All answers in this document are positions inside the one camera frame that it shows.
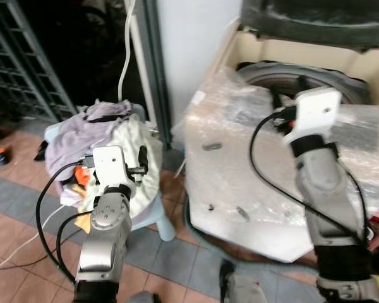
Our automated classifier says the dark washing machine lid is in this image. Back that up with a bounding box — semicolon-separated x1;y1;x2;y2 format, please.
239;0;379;50

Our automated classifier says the plastic-wrapped beige washing machine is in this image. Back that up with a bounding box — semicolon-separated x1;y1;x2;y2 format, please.
182;18;379;264

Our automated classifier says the pale green white cloth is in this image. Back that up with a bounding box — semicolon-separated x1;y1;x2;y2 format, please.
76;117;165;215

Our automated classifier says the orange garment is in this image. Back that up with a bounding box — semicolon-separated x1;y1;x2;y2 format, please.
73;165;92;190

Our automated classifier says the black garment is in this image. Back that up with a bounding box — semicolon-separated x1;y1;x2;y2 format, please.
82;107;135;125

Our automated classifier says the light blue plastic stool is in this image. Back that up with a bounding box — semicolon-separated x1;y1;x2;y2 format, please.
44;104;177;243

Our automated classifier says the lilac grey cloth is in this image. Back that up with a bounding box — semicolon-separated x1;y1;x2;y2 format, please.
45;100;135;181

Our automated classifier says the dark metal grille gate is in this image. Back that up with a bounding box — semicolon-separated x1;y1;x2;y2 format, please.
0;0;78;123

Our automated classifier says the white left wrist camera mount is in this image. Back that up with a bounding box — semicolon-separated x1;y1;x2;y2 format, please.
91;145;129;190

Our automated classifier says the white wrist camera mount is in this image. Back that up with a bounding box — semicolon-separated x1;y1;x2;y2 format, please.
283;88;342;150
91;145;129;190

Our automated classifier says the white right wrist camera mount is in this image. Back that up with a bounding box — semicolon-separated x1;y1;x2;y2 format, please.
283;88;342;150

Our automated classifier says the grey door frame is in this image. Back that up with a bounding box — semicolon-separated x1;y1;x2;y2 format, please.
128;0;173;151

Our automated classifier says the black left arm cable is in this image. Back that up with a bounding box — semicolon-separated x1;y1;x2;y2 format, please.
35;161;95;283

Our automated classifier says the white hanging cable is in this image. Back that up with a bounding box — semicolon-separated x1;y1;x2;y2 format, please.
117;0;138;103

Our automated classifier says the white floor cable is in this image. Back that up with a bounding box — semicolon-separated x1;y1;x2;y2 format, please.
0;203;71;275

